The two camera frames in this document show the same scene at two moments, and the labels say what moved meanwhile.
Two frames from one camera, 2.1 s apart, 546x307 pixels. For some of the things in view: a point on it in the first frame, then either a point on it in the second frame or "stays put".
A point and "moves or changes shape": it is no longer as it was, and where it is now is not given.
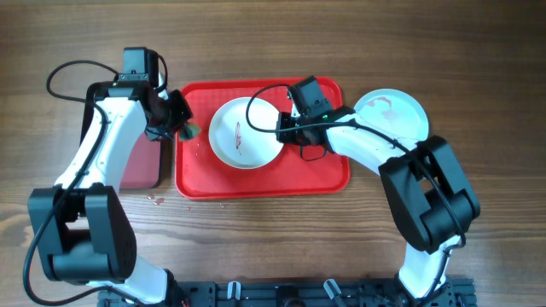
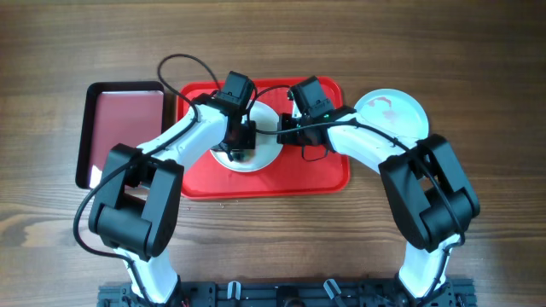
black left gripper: (179, 101) -> (250, 142)
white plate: (235, 142) stays put
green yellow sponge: (189, 131) moves or changes shape
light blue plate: (396, 112) stays put
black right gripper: (287, 119) stays put
